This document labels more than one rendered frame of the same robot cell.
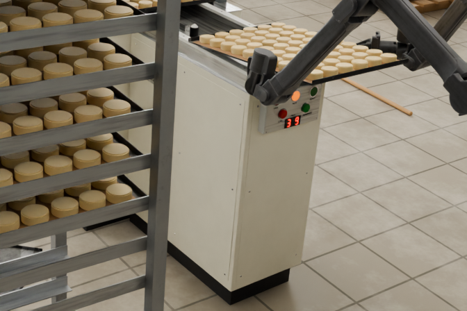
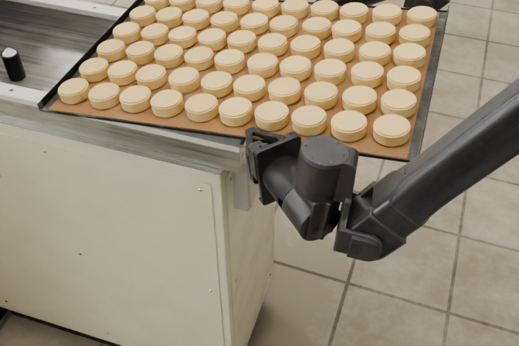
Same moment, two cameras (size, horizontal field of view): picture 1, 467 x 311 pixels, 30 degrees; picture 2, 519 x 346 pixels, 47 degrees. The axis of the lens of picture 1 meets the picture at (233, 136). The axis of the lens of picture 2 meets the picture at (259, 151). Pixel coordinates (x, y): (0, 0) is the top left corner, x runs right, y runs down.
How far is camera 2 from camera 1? 195 cm
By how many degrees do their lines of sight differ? 31
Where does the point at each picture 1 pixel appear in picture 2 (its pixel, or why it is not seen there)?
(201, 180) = (140, 282)
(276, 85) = (398, 223)
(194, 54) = (55, 120)
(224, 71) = (141, 140)
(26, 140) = not seen: outside the picture
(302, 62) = (474, 170)
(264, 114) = (245, 186)
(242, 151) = (220, 249)
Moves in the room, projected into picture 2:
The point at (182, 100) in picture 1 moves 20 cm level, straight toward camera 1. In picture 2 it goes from (56, 190) to (100, 259)
